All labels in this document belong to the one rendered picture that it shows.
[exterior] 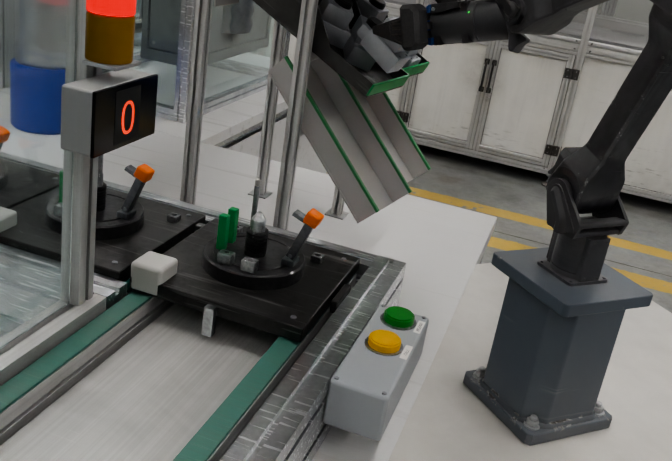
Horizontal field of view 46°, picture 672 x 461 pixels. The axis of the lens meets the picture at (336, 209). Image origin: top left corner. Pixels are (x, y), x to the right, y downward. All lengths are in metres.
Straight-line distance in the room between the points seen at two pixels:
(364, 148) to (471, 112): 3.68
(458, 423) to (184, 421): 0.36
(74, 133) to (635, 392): 0.85
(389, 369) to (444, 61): 4.14
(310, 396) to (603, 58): 4.16
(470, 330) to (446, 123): 3.83
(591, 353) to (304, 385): 0.37
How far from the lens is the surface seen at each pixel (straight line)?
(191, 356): 1.00
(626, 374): 1.30
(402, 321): 1.03
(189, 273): 1.07
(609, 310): 1.02
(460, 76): 4.99
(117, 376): 0.96
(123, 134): 0.90
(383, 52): 1.20
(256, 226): 1.07
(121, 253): 1.12
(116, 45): 0.87
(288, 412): 0.85
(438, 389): 1.12
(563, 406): 1.08
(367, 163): 1.36
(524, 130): 5.00
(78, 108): 0.86
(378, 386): 0.91
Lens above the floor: 1.46
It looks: 21 degrees down
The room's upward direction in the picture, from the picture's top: 9 degrees clockwise
